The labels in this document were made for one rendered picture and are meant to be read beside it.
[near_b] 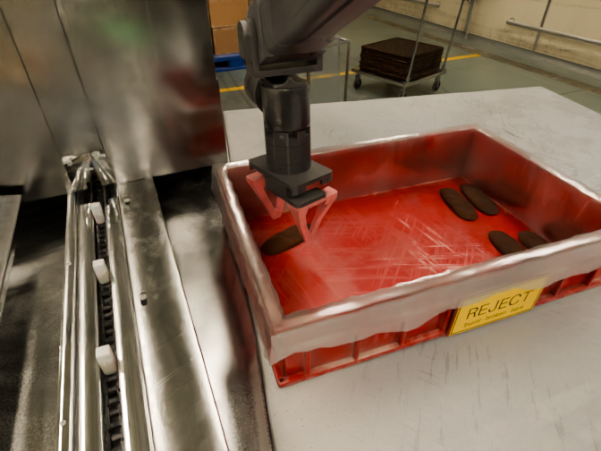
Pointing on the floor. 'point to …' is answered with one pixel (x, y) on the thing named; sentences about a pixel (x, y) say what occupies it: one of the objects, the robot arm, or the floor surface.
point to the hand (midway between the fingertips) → (292, 224)
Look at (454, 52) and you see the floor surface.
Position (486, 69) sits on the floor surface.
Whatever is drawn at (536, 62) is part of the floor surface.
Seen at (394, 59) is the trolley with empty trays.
